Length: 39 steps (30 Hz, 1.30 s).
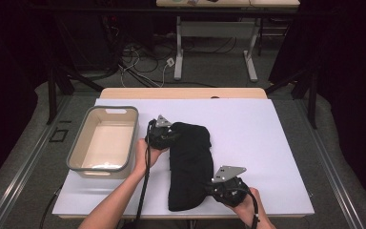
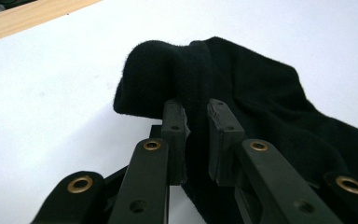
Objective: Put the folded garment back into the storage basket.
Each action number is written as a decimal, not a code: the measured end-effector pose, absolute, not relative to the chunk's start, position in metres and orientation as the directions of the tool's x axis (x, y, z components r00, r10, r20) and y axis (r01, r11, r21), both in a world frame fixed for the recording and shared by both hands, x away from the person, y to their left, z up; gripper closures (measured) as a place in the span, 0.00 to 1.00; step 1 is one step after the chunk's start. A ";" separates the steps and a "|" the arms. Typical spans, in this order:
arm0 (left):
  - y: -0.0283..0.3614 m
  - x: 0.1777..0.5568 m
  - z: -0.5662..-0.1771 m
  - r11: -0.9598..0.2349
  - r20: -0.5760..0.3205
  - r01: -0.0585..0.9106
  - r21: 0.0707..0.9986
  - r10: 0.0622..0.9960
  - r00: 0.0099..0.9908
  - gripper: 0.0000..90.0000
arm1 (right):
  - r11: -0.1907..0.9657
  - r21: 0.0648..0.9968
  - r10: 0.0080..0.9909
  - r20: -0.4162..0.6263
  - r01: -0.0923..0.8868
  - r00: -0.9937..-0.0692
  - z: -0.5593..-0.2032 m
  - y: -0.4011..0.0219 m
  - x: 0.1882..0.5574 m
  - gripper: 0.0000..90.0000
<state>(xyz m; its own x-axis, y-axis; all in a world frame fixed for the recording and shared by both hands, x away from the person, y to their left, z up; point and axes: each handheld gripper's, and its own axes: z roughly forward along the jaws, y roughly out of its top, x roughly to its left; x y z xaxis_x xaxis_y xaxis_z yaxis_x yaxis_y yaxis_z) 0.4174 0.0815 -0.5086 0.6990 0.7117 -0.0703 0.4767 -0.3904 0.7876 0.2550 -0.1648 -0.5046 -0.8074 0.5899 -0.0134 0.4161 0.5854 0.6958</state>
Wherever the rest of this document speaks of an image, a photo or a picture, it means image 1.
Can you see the white-legged wooden desk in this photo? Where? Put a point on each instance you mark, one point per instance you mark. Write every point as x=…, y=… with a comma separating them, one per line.
x=216, y=30

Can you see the person's left hand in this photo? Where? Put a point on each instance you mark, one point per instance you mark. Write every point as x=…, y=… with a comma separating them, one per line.
x=139, y=162

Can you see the black metal stand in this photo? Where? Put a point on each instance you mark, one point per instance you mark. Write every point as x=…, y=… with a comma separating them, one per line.
x=51, y=95
x=313, y=101

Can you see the white power adapter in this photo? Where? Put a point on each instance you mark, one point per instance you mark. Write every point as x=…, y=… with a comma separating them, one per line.
x=170, y=62

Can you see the beige plastic basket grey rim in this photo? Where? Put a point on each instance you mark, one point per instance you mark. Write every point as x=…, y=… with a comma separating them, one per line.
x=108, y=149

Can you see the dark curtain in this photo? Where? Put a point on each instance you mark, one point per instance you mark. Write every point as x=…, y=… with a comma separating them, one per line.
x=355, y=95
x=6, y=95

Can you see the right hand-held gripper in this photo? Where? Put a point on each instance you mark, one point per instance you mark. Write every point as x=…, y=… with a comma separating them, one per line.
x=227, y=173

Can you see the metal floor rail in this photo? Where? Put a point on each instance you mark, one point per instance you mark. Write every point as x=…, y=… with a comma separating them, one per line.
x=335, y=178
x=25, y=168

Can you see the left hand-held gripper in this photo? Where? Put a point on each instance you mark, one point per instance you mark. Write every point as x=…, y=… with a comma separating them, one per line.
x=158, y=138

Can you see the white table mat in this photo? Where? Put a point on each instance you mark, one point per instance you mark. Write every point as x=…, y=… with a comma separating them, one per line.
x=251, y=133

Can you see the black metal crossbar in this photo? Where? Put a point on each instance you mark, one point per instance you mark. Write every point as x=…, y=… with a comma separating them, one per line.
x=108, y=10

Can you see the black tank top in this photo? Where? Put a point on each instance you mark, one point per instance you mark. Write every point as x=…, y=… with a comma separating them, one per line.
x=190, y=165

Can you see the person's right hand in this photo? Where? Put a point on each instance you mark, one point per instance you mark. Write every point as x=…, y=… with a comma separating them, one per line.
x=243, y=212

